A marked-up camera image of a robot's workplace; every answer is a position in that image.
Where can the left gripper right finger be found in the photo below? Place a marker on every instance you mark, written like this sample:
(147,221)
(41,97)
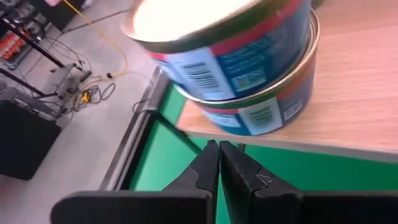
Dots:
(280,208)

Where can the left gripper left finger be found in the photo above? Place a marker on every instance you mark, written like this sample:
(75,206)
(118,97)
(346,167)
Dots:
(140,208)

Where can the blue seafood can bronze lid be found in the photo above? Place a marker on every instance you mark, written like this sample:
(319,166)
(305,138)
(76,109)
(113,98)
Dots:
(270,115)

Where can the wooden shelf black metal frame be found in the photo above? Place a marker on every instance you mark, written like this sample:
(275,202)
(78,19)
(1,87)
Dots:
(357,93)

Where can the silver can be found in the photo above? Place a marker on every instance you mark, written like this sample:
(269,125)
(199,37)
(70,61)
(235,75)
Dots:
(248,46)

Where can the green table mat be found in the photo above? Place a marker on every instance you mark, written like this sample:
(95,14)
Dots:
(311,174)

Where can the black floor box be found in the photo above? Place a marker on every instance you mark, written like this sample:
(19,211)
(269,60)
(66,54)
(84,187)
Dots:
(25,140)

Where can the black metal stand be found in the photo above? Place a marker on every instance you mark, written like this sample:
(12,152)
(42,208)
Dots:
(66,74)

